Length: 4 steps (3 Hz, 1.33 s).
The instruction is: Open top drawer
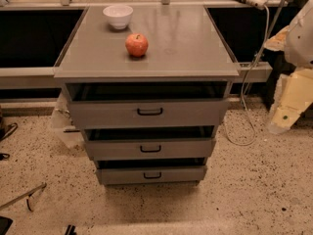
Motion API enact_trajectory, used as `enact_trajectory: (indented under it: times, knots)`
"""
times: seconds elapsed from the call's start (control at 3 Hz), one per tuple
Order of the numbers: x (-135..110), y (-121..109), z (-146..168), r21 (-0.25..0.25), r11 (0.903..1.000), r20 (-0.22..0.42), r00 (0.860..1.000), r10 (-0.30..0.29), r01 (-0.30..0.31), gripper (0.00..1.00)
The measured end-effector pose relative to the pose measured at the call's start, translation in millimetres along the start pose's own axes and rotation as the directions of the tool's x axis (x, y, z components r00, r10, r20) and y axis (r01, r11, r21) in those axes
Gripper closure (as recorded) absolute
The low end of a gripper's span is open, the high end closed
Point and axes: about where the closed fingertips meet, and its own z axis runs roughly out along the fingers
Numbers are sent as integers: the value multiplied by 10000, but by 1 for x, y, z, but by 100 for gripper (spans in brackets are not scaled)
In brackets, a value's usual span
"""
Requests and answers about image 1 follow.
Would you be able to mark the grey drawer cabinet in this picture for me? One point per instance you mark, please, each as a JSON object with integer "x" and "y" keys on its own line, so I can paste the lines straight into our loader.
{"x": 183, "y": 46}

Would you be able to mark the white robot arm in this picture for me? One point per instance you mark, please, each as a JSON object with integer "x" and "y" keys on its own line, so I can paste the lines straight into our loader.
{"x": 296, "y": 41}

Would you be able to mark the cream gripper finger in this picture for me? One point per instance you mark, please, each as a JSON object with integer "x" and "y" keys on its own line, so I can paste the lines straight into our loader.
{"x": 294, "y": 99}
{"x": 277, "y": 42}

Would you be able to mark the metal rod on floor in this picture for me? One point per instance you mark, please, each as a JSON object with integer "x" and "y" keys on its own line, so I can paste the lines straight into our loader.
{"x": 24, "y": 195}

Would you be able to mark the grey drawer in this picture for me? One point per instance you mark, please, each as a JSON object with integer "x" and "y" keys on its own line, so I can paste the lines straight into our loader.
{"x": 146, "y": 104}
{"x": 150, "y": 171}
{"x": 150, "y": 143}

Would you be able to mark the grey top drawer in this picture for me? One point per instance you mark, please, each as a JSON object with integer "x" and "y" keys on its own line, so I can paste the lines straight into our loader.
{"x": 146, "y": 104}

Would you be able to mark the red apple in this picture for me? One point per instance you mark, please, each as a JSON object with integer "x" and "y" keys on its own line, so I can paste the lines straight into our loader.
{"x": 136, "y": 44}

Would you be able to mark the grey bottom drawer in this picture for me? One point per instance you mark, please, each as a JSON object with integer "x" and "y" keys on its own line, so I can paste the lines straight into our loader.
{"x": 150, "y": 171}

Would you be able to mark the grey middle drawer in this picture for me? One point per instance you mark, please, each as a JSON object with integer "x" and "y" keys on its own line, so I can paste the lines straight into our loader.
{"x": 150, "y": 143}

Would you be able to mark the grey metal rail frame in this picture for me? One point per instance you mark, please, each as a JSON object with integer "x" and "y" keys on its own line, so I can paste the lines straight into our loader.
{"x": 41, "y": 78}

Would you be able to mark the white ceramic bowl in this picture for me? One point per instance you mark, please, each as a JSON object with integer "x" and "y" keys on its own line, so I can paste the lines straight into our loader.
{"x": 118, "y": 16}

